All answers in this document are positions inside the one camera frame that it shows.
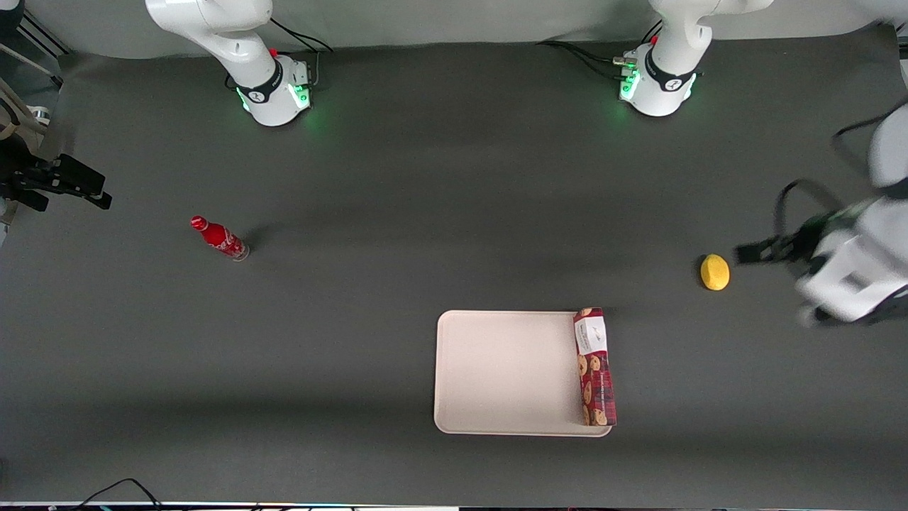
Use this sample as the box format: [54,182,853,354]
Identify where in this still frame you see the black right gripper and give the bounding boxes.
[0,142,114,214]

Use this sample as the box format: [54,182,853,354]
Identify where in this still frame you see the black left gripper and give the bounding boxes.
[736,202,868,265]

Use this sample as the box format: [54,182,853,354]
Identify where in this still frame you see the red tartan cookie box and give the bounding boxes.
[572,307,618,427]

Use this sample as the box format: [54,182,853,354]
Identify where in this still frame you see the white rectangular tray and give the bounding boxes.
[433,309,614,437]

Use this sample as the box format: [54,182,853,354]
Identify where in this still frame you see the yellow lemon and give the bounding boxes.
[699,253,731,292]

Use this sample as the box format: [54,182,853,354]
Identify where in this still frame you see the red cola bottle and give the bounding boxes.
[189,215,251,263]

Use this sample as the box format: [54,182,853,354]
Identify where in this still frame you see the black looped gripper cable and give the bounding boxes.
[773,179,846,246]

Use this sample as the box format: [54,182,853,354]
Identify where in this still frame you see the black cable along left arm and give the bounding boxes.
[831,99,908,178]

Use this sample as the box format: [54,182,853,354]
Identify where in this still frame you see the metal frame bars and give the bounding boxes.
[0,11,73,89]

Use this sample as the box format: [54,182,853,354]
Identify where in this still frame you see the black right arm base cable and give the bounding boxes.
[268,17,335,92]

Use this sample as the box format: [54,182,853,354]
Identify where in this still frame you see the black arm base cable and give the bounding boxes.
[268,17,335,92]
[536,39,639,80]

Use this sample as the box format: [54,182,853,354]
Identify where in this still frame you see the black left arm base cable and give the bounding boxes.
[536,39,639,80]

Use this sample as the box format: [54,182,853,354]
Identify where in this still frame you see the black cable at table edge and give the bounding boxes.
[70,478,165,511]

